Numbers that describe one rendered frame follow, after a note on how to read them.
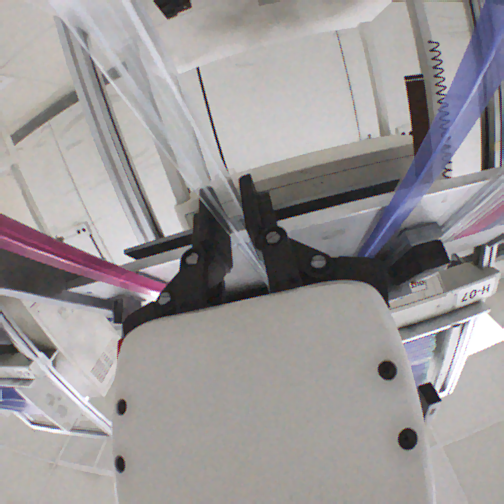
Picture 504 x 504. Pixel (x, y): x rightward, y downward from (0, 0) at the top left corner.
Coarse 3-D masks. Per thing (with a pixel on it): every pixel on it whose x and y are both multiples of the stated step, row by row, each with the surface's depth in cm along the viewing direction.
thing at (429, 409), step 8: (424, 384) 17; (432, 384) 17; (424, 392) 17; (432, 392) 17; (424, 400) 16; (432, 400) 16; (440, 400) 16; (424, 408) 17; (432, 408) 16; (424, 416) 17; (432, 416) 17
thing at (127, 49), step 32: (64, 0) 3; (96, 0) 3; (128, 0) 3; (96, 32) 3; (128, 32) 4; (96, 64) 4; (128, 64) 4; (160, 64) 4; (128, 96) 5; (160, 96) 5; (160, 128) 6; (192, 128) 6; (192, 160) 8; (224, 192) 10; (224, 224) 12; (256, 256) 17
